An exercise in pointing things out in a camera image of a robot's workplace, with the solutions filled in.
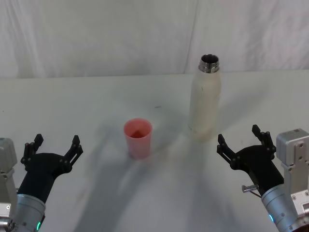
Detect white tablecloth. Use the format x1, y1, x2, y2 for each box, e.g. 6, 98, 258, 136
0, 70, 309, 232

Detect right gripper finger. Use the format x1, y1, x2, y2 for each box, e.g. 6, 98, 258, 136
216, 133, 242, 170
252, 124, 277, 160

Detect thin cable with silver plug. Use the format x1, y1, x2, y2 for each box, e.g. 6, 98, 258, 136
241, 184, 263, 200

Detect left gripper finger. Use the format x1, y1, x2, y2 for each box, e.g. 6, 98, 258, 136
20, 133, 45, 168
58, 134, 84, 173

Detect white curtain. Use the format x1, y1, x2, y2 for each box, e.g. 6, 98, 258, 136
0, 0, 309, 79

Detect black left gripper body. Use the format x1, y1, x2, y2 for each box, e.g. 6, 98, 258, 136
17, 152, 71, 203

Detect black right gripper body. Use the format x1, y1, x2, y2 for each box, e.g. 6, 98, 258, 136
237, 144, 285, 196

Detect cream vacuum bottle steel neck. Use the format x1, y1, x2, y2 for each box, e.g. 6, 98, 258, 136
188, 53, 222, 142

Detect pink plastic cup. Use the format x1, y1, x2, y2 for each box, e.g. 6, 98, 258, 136
123, 117, 154, 160

